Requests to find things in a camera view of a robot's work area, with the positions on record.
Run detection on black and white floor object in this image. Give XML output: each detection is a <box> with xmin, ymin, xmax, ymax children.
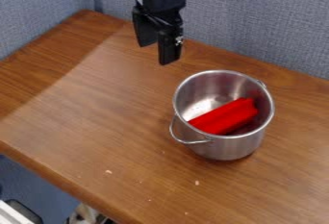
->
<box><xmin>0</xmin><ymin>199</ymin><xmax>44</xmax><ymax>224</ymax></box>

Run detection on white object under table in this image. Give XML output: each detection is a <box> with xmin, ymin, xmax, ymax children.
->
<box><xmin>65</xmin><ymin>202</ymin><xmax>115</xmax><ymax>224</ymax></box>

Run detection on stainless steel pot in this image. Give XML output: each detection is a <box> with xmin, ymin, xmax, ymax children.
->
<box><xmin>170</xmin><ymin>70</ymin><xmax>275</xmax><ymax>161</ymax></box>

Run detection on red rectangular block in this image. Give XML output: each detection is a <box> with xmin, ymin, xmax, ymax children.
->
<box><xmin>188</xmin><ymin>98</ymin><xmax>258</xmax><ymax>136</ymax></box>

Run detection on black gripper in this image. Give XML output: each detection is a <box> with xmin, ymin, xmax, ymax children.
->
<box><xmin>132</xmin><ymin>0</ymin><xmax>186</xmax><ymax>65</ymax></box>

